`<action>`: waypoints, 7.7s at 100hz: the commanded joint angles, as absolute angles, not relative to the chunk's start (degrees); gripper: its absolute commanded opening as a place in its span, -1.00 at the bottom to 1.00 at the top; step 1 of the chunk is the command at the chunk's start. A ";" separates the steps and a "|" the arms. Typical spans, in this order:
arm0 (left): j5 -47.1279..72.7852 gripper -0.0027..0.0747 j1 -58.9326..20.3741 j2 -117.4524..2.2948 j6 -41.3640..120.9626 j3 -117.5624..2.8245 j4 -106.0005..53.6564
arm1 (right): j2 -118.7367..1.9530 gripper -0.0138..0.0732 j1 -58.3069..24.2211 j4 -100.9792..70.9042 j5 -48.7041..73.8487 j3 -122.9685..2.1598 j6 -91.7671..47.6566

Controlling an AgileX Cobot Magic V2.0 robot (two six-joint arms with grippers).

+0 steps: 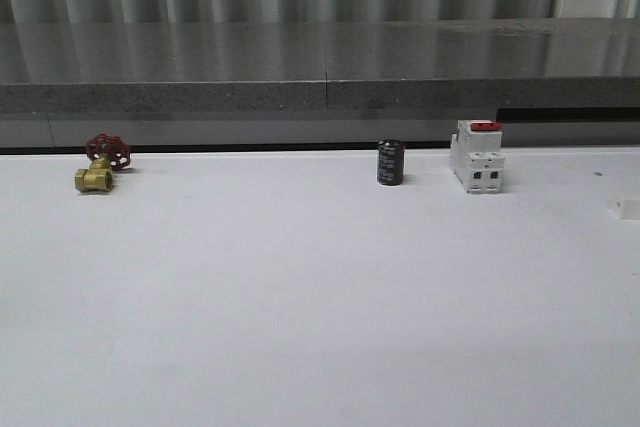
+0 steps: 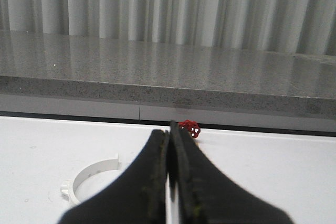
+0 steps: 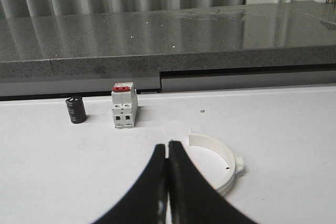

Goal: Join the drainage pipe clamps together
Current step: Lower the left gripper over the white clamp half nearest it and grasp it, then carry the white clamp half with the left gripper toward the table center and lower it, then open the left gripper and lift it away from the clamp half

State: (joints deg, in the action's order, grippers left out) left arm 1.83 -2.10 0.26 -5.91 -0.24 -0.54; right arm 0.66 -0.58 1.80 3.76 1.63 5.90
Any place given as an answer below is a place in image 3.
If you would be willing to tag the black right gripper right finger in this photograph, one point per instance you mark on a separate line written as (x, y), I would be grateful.
(192, 198)

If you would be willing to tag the grey stone countertop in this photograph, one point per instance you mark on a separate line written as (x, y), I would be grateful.
(89, 53)

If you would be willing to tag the black cylindrical capacitor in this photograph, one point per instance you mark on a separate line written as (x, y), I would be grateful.
(76, 109)

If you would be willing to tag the white circuit breaker red switch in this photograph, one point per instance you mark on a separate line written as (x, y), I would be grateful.
(124, 105)

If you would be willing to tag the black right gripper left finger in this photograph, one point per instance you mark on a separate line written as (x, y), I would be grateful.
(146, 200)

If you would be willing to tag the white half pipe clamp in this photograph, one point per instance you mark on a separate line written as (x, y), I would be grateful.
(234, 164)

